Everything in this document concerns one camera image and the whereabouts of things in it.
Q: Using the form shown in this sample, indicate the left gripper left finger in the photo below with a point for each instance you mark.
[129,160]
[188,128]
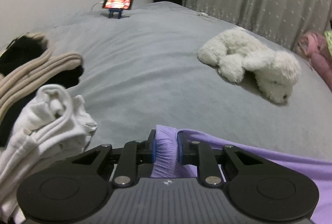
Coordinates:
[151,146]

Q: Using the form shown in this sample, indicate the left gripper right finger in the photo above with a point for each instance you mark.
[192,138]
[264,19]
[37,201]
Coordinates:
[184,151]

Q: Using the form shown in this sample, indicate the folded white garment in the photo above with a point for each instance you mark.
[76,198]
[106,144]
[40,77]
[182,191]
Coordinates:
[51,127]

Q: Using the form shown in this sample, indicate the white plush dog toy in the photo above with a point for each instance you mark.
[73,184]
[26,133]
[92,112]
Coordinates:
[234,52]

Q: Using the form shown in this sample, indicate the smartphone on blue stand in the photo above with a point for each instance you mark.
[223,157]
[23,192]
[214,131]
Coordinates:
[117,6]

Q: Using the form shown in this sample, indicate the folded beige garment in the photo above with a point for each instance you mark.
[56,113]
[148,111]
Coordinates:
[28,63]

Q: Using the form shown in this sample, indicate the green patterned garment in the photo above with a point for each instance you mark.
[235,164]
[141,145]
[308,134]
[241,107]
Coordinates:
[328,37]

